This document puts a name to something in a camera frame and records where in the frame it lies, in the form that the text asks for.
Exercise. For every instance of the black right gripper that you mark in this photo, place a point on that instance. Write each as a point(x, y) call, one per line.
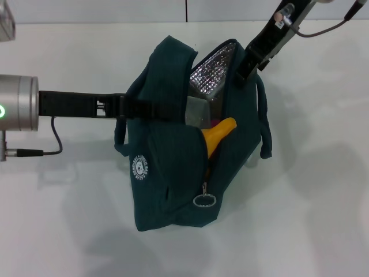
point(274, 37)

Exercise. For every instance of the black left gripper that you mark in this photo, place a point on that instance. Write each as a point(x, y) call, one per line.
point(66, 104)

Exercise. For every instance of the pink toy peach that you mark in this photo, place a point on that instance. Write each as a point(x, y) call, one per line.
point(215, 123)

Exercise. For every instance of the yellow toy banana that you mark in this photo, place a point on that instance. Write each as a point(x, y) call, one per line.
point(219, 132)

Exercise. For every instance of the dark teal insulated lunch bag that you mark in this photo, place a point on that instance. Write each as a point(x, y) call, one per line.
point(167, 187)

